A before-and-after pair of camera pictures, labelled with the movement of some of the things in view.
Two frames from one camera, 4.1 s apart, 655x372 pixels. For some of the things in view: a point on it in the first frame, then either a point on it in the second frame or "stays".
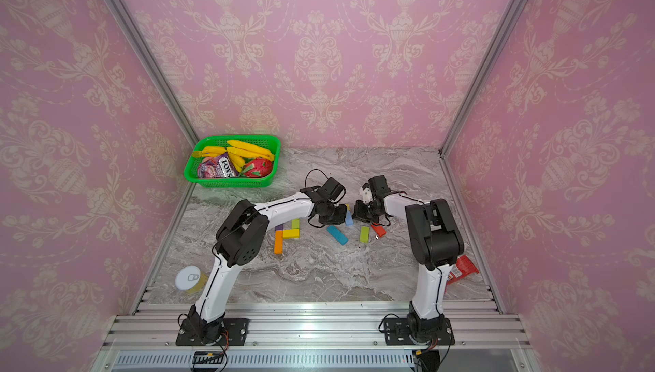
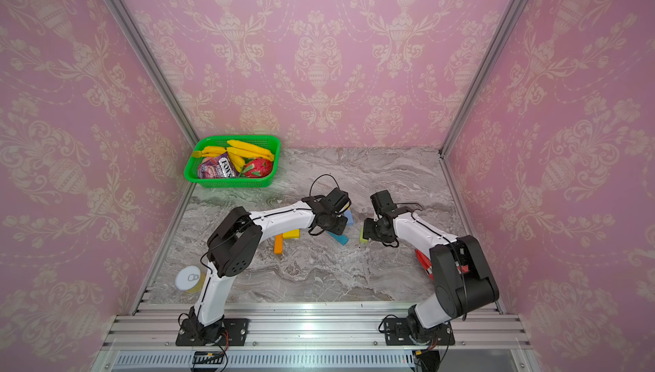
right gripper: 355,212 → 365,228
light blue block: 349,220 stays
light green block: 364,235 stays
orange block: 278,241 stays
